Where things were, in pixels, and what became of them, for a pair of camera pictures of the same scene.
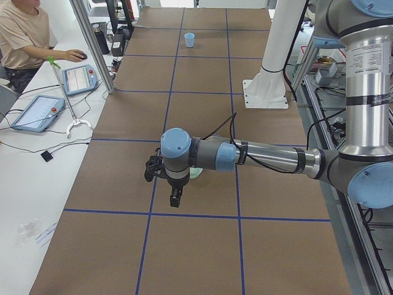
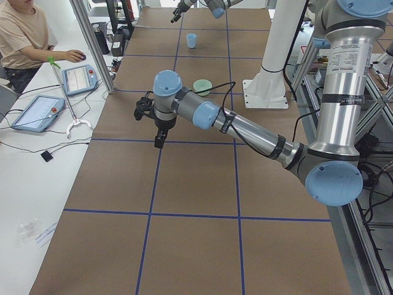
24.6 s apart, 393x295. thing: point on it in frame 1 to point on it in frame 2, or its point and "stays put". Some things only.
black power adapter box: [118, 45] stays put
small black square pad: [46, 156] stays put
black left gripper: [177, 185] to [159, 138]
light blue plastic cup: [190, 38] stays put
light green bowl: [194, 172] to [201, 85]
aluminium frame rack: [365, 233] stays put
